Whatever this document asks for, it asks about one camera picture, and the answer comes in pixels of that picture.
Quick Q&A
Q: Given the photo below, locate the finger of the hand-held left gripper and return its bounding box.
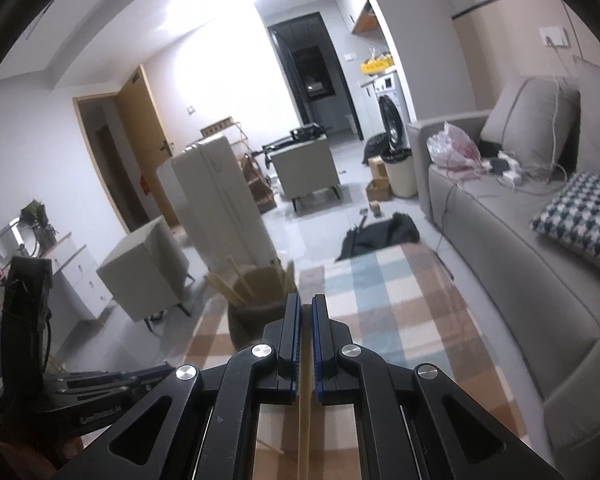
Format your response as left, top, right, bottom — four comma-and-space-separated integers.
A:
55, 382, 153, 403
55, 365, 177, 387

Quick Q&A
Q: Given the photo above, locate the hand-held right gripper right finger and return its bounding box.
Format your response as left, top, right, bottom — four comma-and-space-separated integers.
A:
311, 294, 566, 480

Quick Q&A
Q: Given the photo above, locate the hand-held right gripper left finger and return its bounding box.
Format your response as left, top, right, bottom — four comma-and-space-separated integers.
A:
82, 292, 302, 480

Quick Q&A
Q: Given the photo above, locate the white utensil holder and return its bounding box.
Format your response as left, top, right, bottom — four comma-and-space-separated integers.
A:
227, 265, 301, 353

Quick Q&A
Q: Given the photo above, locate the white dresser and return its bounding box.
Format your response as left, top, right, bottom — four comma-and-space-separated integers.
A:
40, 232, 113, 321

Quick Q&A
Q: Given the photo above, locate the round metal-framed mirror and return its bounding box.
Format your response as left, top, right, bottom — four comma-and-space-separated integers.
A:
0, 217, 36, 286

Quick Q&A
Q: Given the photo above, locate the plaid tablecloth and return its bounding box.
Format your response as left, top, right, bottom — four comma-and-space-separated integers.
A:
182, 245, 526, 480

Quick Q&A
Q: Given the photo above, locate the green potted plant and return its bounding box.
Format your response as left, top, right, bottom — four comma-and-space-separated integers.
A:
20, 199, 56, 241

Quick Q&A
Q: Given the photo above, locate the white cabinet with dark legs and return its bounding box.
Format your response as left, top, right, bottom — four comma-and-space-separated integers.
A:
96, 216, 191, 331
270, 136, 342, 213

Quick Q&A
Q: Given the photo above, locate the white trash bin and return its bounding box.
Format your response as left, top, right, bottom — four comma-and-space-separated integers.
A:
381, 149, 418, 198

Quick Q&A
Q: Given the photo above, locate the black trash bag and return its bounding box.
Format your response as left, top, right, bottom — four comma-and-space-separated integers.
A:
362, 132, 391, 166

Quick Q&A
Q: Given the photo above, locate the wooden door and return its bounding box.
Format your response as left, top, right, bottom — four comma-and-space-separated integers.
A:
117, 65, 176, 231

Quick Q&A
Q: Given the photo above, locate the grey sofa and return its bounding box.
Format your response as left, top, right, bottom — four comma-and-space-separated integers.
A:
405, 67, 600, 471

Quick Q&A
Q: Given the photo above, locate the wooden rack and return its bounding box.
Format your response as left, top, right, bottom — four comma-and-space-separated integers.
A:
200, 117, 253, 161

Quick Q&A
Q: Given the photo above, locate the translucent plastic bag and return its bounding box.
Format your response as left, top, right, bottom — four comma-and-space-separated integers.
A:
426, 121, 482, 168

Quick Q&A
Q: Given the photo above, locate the white washing machine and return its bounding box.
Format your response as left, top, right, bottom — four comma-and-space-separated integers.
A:
375, 72, 412, 153

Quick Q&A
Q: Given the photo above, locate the yellow crate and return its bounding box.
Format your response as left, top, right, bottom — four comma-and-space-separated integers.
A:
360, 57, 396, 75

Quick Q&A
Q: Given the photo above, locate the houndstooth pillow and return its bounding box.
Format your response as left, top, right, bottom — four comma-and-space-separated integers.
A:
530, 171, 600, 281

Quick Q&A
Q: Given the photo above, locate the black door frame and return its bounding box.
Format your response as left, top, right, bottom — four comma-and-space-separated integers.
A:
267, 14, 366, 142

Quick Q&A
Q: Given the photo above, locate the wooden wall shelf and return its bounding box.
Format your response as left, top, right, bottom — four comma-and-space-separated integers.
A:
350, 0, 381, 36

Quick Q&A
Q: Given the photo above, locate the white cable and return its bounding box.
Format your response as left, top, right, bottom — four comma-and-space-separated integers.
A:
545, 42, 571, 196

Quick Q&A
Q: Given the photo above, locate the white wall outlet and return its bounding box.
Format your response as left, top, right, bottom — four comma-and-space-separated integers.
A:
540, 27, 570, 47

